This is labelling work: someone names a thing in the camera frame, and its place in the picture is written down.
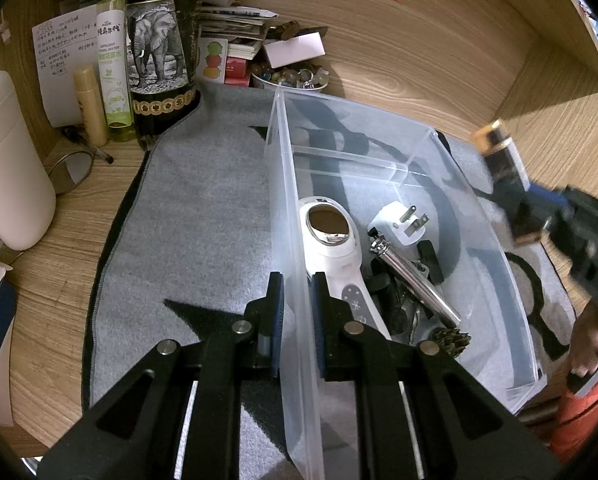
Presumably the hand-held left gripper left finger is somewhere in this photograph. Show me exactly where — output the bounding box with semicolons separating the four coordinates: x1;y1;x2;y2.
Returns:
38;272;286;480

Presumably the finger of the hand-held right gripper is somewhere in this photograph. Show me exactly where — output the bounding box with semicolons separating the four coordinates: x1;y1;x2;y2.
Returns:
526;184;576;212

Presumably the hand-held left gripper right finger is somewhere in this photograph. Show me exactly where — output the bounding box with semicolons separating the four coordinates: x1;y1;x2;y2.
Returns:
312;271;562;480

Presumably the black bottle gold cap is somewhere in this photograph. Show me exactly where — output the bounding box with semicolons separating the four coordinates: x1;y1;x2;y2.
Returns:
471;119;542;246

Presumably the silver metal cylinder tool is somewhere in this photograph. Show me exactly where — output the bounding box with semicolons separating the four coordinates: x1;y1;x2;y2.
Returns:
368;227;462;328

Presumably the white plug adapter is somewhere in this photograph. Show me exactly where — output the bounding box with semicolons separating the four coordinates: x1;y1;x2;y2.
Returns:
368;201;430;248

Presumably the dark pine cone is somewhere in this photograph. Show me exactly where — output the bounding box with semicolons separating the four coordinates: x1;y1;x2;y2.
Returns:
418;326;472;359

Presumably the clear plastic storage bin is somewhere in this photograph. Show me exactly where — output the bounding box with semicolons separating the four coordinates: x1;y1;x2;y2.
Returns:
264;91;538;480

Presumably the person's right forearm orange sleeve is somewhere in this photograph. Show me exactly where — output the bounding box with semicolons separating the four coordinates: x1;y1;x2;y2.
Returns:
549;375;598;463

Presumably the person's right hand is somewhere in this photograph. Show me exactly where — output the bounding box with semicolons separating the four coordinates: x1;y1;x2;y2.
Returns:
568;300;598;378

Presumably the white handheld massager device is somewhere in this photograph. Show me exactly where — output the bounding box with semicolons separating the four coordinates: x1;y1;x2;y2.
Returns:
298;195;392;341

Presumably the grey felt mat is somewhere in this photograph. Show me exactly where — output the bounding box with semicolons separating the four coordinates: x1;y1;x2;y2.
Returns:
81;82;580;480

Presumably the wooden shelf panel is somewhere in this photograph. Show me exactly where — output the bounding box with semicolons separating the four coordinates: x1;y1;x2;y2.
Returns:
459;0;598;93

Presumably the black pen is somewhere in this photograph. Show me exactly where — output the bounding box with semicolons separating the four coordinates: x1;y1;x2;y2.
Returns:
61;126;114;165

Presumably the white bowl of beads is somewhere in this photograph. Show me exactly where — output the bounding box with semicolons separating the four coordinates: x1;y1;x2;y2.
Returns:
250;62;330;93

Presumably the small round mirror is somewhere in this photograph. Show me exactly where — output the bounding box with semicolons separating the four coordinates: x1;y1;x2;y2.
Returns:
46;151;92;194

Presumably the small red box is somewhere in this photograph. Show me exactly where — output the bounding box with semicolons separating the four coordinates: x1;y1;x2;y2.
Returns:
224;56;252;86

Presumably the fruit picture card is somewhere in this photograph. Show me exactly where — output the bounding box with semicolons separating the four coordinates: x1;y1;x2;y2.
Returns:
199;36;228;83

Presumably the blank white card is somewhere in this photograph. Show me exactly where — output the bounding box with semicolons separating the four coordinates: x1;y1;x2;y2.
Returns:
263;31;326;68

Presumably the beige tube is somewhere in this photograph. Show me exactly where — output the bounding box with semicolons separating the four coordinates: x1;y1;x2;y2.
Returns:
74;66;110;148

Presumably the black elephant print canister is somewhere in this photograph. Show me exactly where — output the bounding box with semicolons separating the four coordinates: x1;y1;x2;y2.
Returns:
125;0;202;151

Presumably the green spray bottle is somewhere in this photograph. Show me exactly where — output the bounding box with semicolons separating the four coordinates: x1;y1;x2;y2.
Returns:
95;0;136;143

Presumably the stack of papers and booklets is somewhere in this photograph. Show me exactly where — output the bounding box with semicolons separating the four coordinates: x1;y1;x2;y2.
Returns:
199;4;280;61

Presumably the white rounded appliance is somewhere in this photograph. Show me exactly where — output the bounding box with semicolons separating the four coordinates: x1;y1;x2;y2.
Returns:
0;71;57;251

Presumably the handwritten white paper note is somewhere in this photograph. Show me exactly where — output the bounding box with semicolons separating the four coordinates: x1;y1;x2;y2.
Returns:
31;6;100;128

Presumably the black cylinder handle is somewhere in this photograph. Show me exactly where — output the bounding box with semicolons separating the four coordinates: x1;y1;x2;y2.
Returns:
374;275;414;337

